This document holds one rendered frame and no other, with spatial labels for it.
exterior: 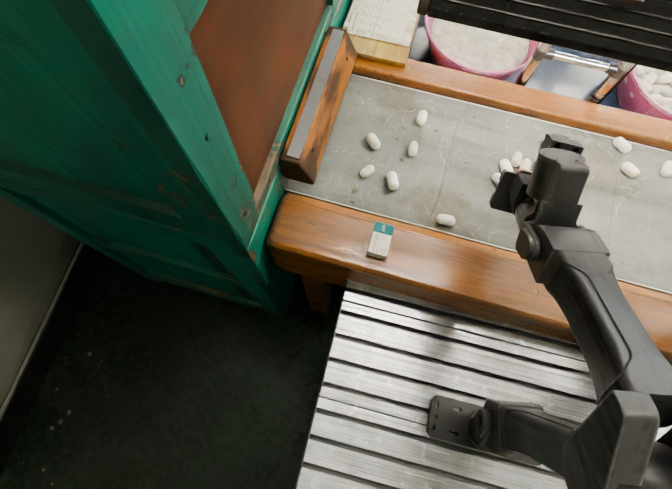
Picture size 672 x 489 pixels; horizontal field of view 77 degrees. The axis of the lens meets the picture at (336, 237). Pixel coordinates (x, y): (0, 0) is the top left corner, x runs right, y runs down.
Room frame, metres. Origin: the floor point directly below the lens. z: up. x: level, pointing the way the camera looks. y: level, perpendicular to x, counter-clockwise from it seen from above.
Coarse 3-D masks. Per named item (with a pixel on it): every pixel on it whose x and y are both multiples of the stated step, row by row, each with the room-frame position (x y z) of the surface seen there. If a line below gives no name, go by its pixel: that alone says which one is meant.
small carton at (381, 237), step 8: (376, 224) 0.27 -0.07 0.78; (384, 224) 0.27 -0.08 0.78; (376, 232) 0.25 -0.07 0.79; (384, 232) 0.25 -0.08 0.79; (392, 232) 0.25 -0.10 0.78; (376, 240) 0.24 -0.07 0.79; (384, 240) 0.24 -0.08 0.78; (368, 248) 0.22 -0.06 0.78; (376, 248) 0.22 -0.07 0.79; (384, 248) 0.22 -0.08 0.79; (376, 256) 0.21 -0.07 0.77; (384, 256) 0.21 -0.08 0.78
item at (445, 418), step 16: (432, 400) -0.03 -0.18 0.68; (448, 400) -0.02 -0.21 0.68; (432, 416) -0.05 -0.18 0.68; (448, 416) -0.05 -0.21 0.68; (464, 416) -0.05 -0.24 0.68; (432, 432) -0.08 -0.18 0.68; (448, 432) -0.08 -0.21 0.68; (464, 432) -0.07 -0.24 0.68; (480, 448) -0.10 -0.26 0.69; (496, 448) -0.09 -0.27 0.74
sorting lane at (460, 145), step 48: (384, 96) 0.57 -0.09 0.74; (432, 96) 0.58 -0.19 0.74; (336, 144) 0.45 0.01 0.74; (384, 144) 0.45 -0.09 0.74; (432, 144) 0.46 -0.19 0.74; (480, 144) 0.46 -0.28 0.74; (528, 144) 0.47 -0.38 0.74; (336, 192) 0.34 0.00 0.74; (384, 192) 0.35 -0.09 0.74; (432, 192) 0.35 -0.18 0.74; (480, 192) 0.36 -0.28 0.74; (624, 192) 0.37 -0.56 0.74; (480, 240) 0.26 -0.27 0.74; (624, 240) 0.27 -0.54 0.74
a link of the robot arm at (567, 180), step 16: (544, 160) 0.28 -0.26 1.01; (560, 160) 0.27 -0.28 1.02; (576, 160) 0.27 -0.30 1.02; (544, 176) 0.26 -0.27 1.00; (560, 176) 0.25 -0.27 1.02; (576, 176) 0.25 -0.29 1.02; (528, 192) 0.25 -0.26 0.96; (544, 192) 0.24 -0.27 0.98; (560, 192) 0.23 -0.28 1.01; (576, 192) 0.23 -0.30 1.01; (544, 208) 0.22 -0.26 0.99; (560, 208) 0.22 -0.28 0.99; (576, 208) 0.22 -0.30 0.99; (528, 224) 0.20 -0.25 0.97; (544, 224) 0.20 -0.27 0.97; (560, 224) 0.20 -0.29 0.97; (576, 224) 0.21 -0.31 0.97; (528, 240) 0.17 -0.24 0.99; (528, 256) 0.16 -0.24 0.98
